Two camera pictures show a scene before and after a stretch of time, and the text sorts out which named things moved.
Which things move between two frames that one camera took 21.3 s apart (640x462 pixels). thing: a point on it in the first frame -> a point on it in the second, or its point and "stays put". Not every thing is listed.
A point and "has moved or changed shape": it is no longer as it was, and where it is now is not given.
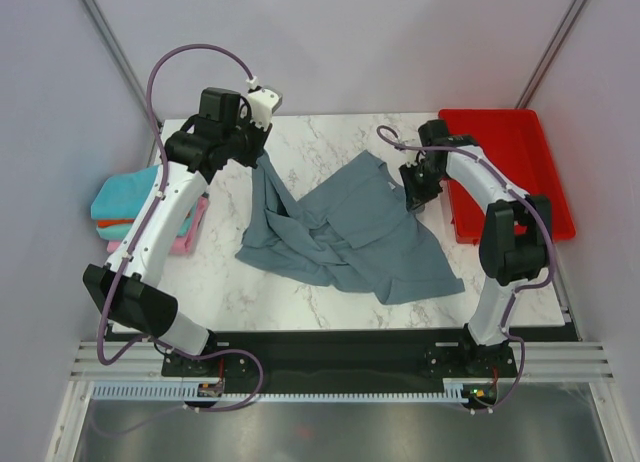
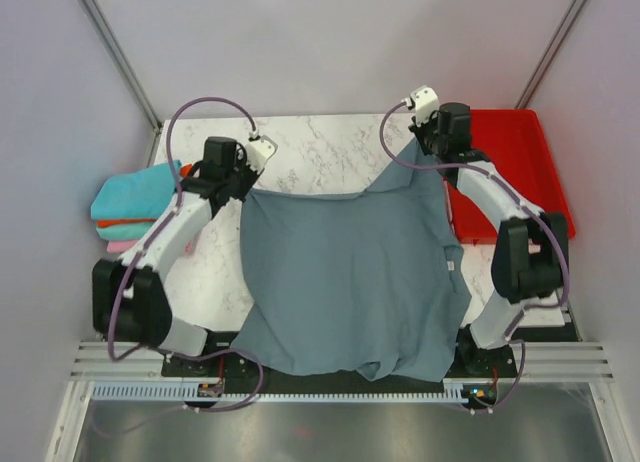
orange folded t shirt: [105, 223] stays put
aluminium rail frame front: [568, 364] stays put
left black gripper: [261, 137] -> [252, 174]
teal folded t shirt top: [121, 195] stays put
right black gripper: [415, 196] -> [419, 131]
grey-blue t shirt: [355, 230] has moved or changed shape
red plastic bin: [514, 143] stays put
